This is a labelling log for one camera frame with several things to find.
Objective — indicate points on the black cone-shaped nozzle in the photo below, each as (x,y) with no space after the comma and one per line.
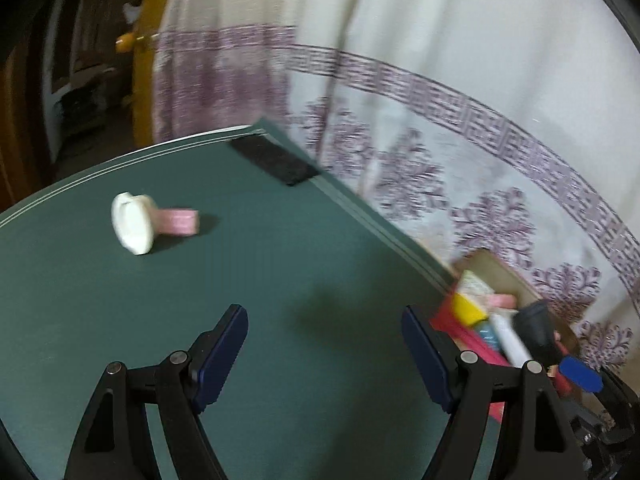
(535,327)

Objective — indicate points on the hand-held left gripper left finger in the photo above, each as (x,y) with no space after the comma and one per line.
(222,355)

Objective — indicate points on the dark wooden door frame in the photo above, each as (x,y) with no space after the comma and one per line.
(20,125)

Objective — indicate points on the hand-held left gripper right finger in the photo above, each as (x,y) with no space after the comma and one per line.
(425,355)

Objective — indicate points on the black smartphone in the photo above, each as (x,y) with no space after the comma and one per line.
(275,160)

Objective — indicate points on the brass door knob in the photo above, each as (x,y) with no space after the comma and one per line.
(125,42)

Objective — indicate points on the white plastic spool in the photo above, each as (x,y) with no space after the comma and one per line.
(132,225)

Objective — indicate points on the yellow wooden door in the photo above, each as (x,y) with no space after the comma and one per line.
(142,100)

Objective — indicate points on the white purple patterned curtain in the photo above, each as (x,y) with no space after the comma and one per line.
(450,35)

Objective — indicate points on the green desktop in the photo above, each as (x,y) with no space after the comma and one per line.
(300,260)

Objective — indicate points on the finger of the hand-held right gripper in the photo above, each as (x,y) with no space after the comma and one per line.
(580,375)

